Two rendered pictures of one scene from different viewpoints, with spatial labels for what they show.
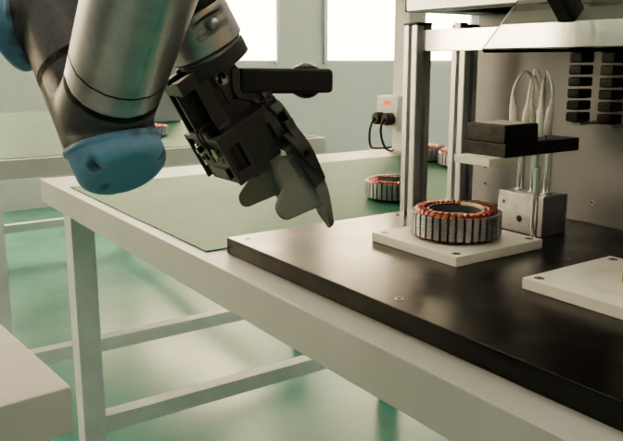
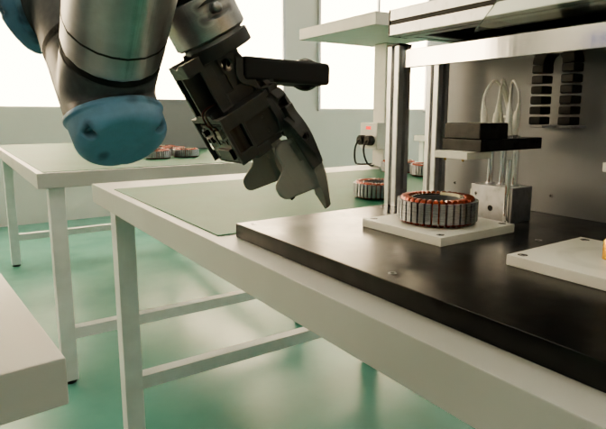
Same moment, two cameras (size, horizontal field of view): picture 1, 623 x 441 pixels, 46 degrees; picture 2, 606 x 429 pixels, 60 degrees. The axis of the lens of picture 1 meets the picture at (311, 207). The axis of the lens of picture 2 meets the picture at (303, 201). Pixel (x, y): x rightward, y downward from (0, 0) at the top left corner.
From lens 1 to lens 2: 17 cm
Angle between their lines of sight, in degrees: 2
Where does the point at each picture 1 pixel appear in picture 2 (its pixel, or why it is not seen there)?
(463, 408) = (465, 381)
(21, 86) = not seen: hidden behind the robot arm
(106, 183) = (105, 152)
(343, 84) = (332, 126)
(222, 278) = (230, 258)
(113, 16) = not seen: outside the picture
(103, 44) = not seen: outside the picture
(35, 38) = (41, 13)
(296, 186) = (295, 168)
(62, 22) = not seen: outside the picture
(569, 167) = (529, 166)
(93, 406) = (133, 368)
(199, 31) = (203, 14)
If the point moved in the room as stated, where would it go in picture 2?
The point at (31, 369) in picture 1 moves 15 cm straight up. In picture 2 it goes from (31, 339) to (14, 159)
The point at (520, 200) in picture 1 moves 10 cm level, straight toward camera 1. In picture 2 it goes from (491, 192) to (494, 202)
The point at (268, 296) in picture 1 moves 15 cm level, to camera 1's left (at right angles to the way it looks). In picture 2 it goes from (270, 273) to (147, 272)
